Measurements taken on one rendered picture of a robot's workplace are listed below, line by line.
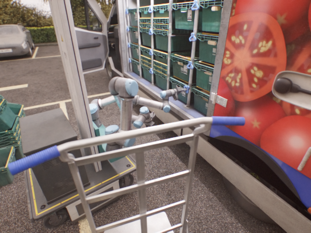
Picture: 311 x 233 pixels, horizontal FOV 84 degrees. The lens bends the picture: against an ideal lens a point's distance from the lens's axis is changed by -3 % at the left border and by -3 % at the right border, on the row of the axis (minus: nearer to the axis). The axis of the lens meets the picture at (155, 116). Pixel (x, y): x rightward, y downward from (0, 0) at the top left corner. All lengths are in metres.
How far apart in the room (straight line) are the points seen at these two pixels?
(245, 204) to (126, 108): 1.39
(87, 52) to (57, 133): 3.26
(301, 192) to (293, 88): 0.63
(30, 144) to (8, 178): 1.13
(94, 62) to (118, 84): 3.33
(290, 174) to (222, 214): 0.80
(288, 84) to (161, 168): 1.57
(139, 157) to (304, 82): 0.94
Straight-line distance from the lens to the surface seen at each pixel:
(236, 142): 1.54
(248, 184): 1.66
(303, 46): 1.19
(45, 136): 1.49
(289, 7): 1.24
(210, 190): 2.08
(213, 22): 1.81
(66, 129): 1.50
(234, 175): 1.72
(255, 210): 1.95
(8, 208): 2.34
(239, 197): 2.00
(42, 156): 0.62
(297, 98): 1.25
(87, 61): 4.50
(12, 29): 11.97
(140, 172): 0.88
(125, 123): 1.36
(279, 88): 1.23
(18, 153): 2.83
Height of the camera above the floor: 1.57
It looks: 29 degrees down
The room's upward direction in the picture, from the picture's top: straight up
